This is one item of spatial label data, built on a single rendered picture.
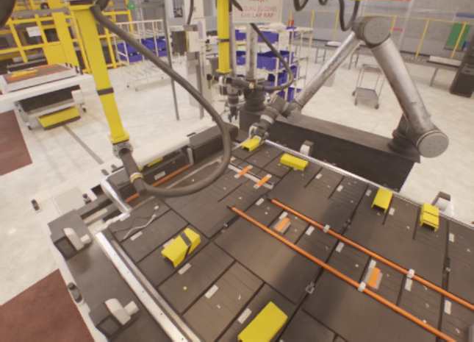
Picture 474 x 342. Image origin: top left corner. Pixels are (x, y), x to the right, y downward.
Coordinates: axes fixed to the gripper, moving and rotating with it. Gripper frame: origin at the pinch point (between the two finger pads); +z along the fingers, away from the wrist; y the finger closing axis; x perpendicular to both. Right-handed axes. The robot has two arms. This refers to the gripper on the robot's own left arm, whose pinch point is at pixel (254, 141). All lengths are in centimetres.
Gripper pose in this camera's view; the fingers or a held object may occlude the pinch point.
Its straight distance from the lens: 163.4
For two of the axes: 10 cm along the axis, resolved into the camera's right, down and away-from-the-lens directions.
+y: 7.6, 3.8, -5.4
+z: -5.0, 8.6, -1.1
